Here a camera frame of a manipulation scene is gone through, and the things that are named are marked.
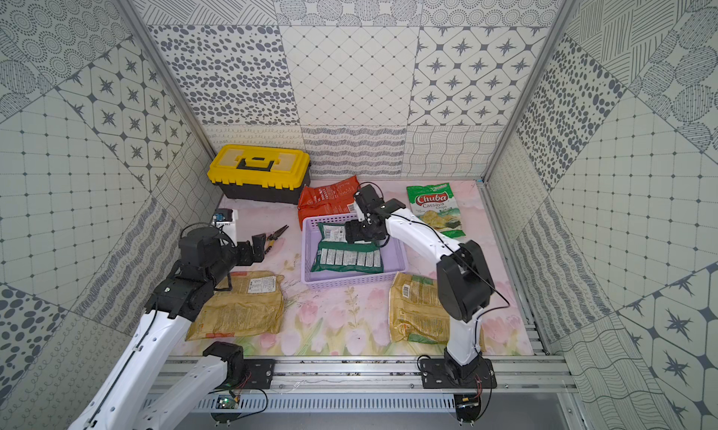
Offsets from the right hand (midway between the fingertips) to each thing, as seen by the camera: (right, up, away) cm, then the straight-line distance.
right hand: (361, 236), depth 89 cm
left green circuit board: (-35, -41, -17) cm, 57 cm away
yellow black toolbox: (-38, +22, +12) cm, 45 cm away
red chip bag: (-13, +12, +23) cm, 29 cm away
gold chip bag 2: (+17, -22, -6) cm, 28 cm away
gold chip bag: (-33, -20, -5) cm, 39 cm away
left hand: (-31, +3, -16) cm, 35 cm away
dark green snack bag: (-9, -7, +7) cm, 13 cm away
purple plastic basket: (+11, -8, +8) cm, 16 cm away
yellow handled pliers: (-34, -2, +13) cm, 37 cm away
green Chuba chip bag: (+30, +10, +22) cm, 39 cm away
